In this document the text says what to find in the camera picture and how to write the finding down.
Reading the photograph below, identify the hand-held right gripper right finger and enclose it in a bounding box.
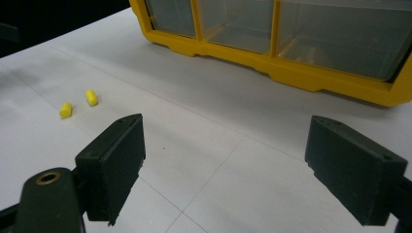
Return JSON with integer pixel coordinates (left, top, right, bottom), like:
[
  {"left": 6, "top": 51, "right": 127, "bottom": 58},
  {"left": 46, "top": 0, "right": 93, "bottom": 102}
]
[{"left": 304, "top": 115, "right": 409, "bottom": 227}]

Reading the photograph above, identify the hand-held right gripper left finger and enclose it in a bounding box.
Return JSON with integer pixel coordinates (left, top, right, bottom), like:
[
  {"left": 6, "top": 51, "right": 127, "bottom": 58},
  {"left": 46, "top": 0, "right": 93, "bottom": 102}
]
[{"left": 74, "top": 113, "right": 147, "bottom": 226}]

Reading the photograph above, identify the yellow foam earplug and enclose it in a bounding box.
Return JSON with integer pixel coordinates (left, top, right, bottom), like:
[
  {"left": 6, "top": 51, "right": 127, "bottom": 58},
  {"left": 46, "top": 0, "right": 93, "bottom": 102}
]
[
  {"left": 85, "top": 89, "right": 99, "bottom": 107},
  {"left": 58, "top": 102, "right": 74, "bottom": 119}
]

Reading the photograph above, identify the yellow organizer box with drawers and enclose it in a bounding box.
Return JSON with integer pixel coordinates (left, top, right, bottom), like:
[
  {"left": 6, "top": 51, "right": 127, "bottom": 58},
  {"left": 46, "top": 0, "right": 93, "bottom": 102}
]
[{"left": 128, "top": 0, "right": 412, "bottom": 108}]

